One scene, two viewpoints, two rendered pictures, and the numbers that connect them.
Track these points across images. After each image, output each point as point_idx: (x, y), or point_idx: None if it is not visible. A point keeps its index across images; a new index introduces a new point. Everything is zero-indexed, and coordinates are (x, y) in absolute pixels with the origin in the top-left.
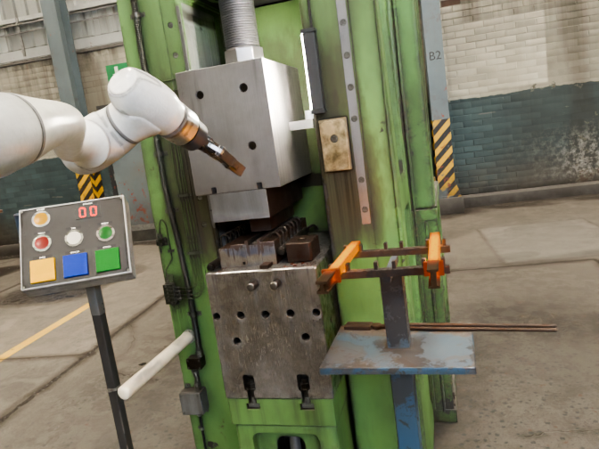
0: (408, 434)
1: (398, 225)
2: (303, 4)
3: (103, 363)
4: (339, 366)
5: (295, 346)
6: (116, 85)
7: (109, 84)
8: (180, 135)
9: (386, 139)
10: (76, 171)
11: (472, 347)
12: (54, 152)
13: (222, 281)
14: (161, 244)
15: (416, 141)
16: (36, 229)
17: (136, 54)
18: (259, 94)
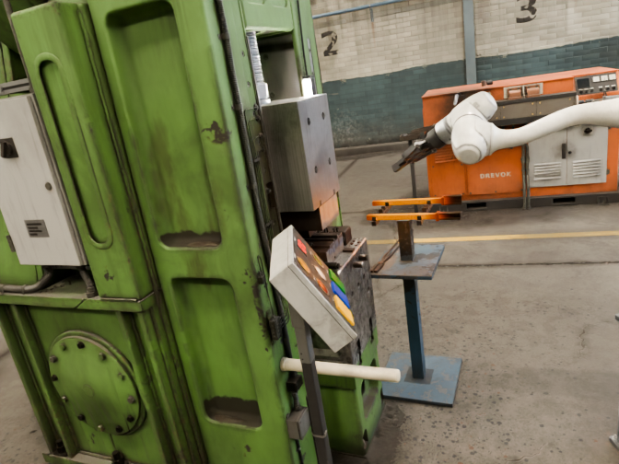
0: (418, 306)
1: (340, 208)
2: (300, 56)
3: (320, 408)
4: (432, 271)
5: (367, 299)
6: (494, 101)
7: (490, 100)
8: None
9: None
10: (480, 160)
11: (423, 244)
12: (533, 137)
13: (345, 272)
14: (266, 280)
15: None
16: (310, 275)
17: (226, 79)
18: (328, 121)
